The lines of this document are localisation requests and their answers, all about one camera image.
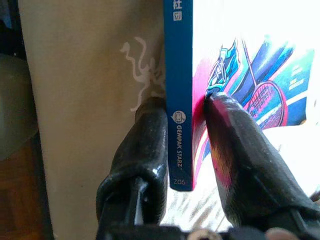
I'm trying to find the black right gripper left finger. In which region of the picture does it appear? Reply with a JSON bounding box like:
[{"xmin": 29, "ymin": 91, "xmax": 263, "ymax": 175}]
[{"xmin": 95, "ymin": 96, "xmax": 169, "ymax": 227}]

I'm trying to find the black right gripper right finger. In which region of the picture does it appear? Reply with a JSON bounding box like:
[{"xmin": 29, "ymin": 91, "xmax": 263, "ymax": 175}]
[{"xmin": 203, "ymin": 92, "xmax": 320, "ymax": 240}]

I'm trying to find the colourful comic book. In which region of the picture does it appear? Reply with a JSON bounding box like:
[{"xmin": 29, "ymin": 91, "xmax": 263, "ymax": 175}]
[{"xmin": 163, "ymin": 0, "xmax": 320, "ymax": 198}]

